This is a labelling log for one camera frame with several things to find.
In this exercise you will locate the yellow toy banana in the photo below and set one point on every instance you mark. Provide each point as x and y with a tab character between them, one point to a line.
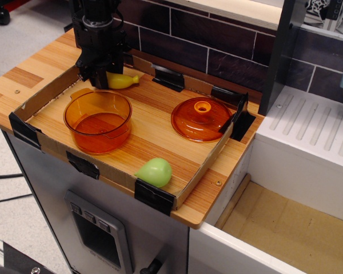
120	81

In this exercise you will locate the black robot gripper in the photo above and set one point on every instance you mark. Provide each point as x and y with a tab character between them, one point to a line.
98	30

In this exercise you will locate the orange transparent plastic pot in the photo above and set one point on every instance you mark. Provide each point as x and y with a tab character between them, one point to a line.
99	120

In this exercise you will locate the orange transparent pot lid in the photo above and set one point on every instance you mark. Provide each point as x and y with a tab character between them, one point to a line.
200	119

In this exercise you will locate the dark grey vertical post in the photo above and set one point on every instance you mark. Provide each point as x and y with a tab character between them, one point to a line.
292	17

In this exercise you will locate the green toy pear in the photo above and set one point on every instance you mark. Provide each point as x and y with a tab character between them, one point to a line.
156	172

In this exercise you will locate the white toy sink unit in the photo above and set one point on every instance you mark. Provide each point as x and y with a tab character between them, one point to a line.
282	210

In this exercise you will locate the black caster wheel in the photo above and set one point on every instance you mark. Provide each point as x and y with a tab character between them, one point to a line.
4	16

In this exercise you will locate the grey toy oven front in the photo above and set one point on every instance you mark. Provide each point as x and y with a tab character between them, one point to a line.
98	228

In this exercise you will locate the cardboard fence with black tape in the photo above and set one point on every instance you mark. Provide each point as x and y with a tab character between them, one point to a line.
199	170

